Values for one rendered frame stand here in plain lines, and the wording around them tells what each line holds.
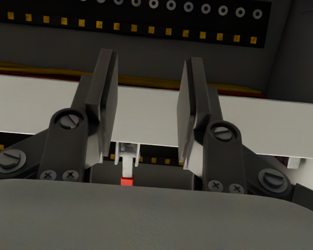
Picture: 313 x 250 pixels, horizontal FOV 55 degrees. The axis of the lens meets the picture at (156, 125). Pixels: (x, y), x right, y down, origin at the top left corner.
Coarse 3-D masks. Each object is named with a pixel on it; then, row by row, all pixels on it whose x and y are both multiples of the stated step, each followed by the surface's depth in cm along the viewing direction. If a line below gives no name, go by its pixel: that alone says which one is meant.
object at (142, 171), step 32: (288, 0) 37; (0, 32) 40; (32, 32) 40; (64, 32) 40; (96, 32) 40; (32, 64) 42; (64, 64) 42; (128, 64) 42; (160, 64) 42; (224, 64) 41; (256, 64) 41
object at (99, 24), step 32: (0, 0) 35; (32, 0) 35; (64, 0) 35; (96, 0) 35; (128, 0) 35; (160, 0) 35; (192, 0) 35; (224, 0) 35; (256, 0) 35; (128, 32) 36; (160, 32) 36; (192, 32) 36; (224, 32) 36; (256, 32) 36
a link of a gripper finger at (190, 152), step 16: (192, 64) 13; (192, 80) 12; (192, 96) 11; (208, 96) 11; (192, 112) 11; (208, 112) 11; (192, 128) 11; (192, 144) 11; (192, 160) 11; (256, 160) 10; (256, 176) 10; (272, 176) 10; (256, 192) 10; (272, 192) 9; (288, 192) 9
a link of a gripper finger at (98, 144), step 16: (96, 64) 12; (112, 64) 12; (80, 80) 12; (96, 80) 11; (112, 80) 12; (80, 96) 12; (96, 96) 11; (112, 96) 13; (96, 112) 11; (112, 112) 13; (96, 128) 11; (112, 128) 14; (16, 144) 10; (32, 144) 10; (96, 144) 11; (0, 160) 9; (16, 160) 9; (32, 160) 9; (96, 160) 11; (0, 176) 9; (16, 176) 9
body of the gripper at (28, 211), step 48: (0, 192) 7; (48, 192) 7; (96, 192) 7; (144, 192) 7; (192, 192) 8; (0, 240) 6; (48, 240) 6; (96, 240) 6; (144, 240) 6; (192, 240) 6; (240, 240) 7; (288, 240) 7
